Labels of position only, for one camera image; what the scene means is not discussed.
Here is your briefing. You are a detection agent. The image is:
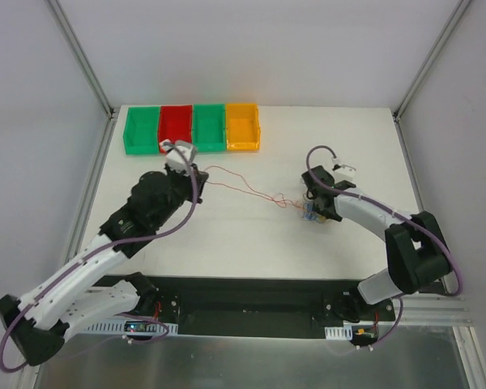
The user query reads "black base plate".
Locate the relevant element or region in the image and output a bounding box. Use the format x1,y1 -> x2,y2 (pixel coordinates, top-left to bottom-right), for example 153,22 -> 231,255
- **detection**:
92,275 -> 404,337

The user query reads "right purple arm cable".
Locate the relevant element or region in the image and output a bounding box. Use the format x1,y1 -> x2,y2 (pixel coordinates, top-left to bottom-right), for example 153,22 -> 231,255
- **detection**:
305,144 -> 465,353

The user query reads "left aluminium frame post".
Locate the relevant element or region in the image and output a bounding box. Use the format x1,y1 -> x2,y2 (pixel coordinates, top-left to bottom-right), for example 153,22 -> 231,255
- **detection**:
45,0 -> 115,119

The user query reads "white cable duct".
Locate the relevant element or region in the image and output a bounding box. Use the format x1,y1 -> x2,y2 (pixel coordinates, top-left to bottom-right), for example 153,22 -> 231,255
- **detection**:
81,318 -> 178,336
324,325 -> 353,341

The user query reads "aluminium frame post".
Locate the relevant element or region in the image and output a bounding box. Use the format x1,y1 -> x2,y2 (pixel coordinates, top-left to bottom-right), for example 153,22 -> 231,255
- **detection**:
45,0 -> 115,119
393,0 -> 474,123

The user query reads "right white cable duct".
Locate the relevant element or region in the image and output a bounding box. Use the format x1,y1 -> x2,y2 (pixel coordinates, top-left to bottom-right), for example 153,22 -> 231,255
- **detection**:
324,325 -> 353,341

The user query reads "orange bin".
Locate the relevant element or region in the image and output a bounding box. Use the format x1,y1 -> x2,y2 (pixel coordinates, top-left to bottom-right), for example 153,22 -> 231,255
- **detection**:
225,103 -> 261,152

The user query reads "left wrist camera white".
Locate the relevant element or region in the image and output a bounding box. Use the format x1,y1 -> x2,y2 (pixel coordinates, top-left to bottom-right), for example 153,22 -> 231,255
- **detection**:
159,139 -> 197,173

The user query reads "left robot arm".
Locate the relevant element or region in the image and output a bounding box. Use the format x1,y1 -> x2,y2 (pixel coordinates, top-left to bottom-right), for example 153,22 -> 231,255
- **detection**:
0,166 -> 209,371

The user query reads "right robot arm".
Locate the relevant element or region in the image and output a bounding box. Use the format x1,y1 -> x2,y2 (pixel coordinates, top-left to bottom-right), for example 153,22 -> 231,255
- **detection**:
301,165 -> 453,323

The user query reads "left white cable duct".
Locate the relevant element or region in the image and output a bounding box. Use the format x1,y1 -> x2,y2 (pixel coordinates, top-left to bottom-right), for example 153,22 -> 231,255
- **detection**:
81,318 -> 178,336

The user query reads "right aluminium frame post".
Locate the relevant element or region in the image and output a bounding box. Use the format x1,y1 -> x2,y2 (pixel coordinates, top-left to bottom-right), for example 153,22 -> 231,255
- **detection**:
393,0 -> 474,123

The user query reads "far left green bin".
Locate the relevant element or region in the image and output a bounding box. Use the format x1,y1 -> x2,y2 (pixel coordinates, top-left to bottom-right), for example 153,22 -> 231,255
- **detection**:
123,106 -> 160,156

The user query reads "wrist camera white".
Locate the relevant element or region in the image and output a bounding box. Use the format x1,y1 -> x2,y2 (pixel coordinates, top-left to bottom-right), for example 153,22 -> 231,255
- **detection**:
332,158 -> 356,182
159,139 -> 197,173

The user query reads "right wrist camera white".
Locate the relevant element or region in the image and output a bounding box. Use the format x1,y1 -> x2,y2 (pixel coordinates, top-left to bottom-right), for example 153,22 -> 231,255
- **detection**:
332,158 -> 356,182

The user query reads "red thin wire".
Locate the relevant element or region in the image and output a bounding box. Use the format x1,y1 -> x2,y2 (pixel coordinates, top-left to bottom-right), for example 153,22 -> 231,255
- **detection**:
202,165 -> 305,210

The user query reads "green bin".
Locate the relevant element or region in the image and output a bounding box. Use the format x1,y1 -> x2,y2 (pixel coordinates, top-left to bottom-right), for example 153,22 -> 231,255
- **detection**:
123,106 -> 160,156
191,104 -> 227,153

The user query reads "red bin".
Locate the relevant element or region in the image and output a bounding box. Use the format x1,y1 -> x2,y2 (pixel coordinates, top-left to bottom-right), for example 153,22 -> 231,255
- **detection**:
157,105 -> 193,143

